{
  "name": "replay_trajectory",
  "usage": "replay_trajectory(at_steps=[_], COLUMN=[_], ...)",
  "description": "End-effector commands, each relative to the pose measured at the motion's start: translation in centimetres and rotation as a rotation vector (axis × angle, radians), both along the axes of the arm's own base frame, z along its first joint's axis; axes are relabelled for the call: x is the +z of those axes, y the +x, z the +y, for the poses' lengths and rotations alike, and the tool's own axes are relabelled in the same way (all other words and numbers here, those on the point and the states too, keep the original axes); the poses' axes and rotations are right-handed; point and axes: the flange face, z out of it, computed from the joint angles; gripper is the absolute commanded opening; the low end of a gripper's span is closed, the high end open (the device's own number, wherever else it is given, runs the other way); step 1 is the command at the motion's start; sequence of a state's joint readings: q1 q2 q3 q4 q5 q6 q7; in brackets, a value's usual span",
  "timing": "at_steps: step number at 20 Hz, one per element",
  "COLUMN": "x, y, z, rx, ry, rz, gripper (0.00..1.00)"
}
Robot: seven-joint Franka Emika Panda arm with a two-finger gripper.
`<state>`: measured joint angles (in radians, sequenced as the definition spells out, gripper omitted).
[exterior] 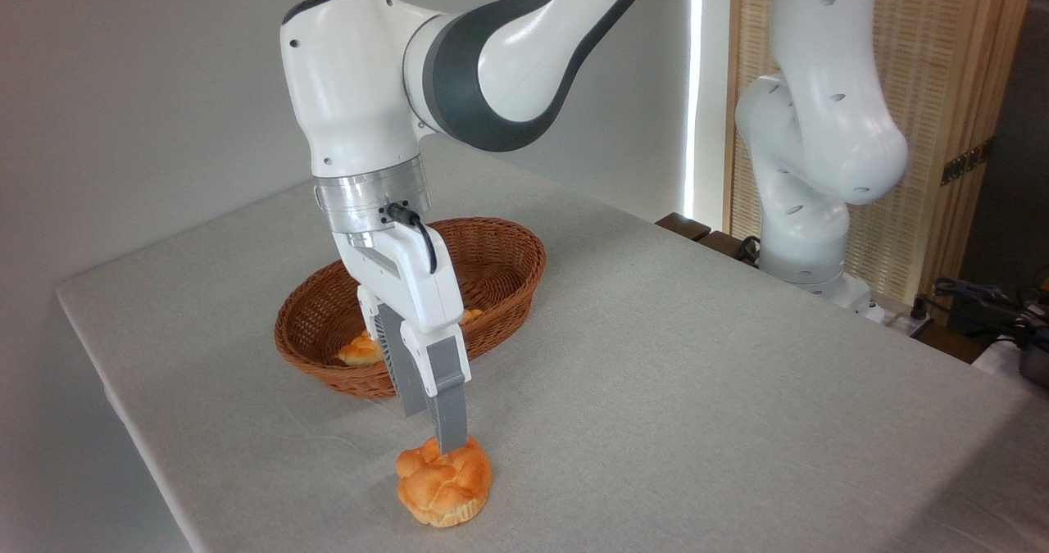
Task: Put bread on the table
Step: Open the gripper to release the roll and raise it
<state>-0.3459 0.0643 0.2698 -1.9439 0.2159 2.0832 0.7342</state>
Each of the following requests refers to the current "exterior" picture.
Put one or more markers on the brown oval wicker basket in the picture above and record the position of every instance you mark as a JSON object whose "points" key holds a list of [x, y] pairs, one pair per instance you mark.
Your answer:
{"points": [[492, 266]]}

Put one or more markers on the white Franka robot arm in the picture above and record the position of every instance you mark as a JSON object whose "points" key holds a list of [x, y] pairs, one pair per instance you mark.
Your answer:
{"points": [[352, 86]]}

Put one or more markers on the long braided bread loaf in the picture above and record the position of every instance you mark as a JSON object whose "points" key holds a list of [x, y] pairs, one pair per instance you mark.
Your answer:
{"points": [[361, 350]]}

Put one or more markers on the black metal screen hinge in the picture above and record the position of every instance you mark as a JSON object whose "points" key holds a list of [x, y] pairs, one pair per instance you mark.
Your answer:
{"points": [[965, 162]]}

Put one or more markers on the light grey tablecloth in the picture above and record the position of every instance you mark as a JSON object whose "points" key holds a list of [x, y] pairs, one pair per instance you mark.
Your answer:
{"points": [[697, 414]]}

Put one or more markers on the dark brown wooden block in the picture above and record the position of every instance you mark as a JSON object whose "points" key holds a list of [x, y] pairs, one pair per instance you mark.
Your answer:
{"points": [[725, 244], [682, 225]]}

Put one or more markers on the round knotted bread roll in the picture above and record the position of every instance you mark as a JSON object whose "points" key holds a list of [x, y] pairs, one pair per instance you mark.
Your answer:
{"points": [[442, 487]]}

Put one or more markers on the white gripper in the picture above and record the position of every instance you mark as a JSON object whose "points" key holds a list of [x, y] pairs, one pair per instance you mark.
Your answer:
{"points": [[410, 291]]}

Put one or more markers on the white power strip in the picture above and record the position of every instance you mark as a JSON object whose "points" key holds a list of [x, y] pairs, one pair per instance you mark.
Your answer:
{"points": [[897, 321]]}

